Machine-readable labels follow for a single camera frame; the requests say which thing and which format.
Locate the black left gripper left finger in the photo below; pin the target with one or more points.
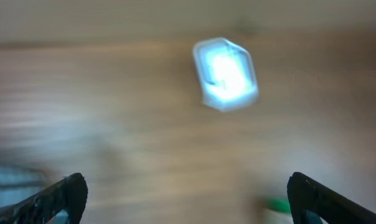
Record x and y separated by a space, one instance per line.
69 195

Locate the grey plastic mesh basket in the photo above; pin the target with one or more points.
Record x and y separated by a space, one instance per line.
18 183

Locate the green lid jar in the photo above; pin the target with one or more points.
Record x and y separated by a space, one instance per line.
276 210

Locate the white barcode scanner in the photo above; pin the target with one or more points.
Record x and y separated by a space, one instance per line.
226 74

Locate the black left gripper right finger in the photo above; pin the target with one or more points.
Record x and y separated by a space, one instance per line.
311 202

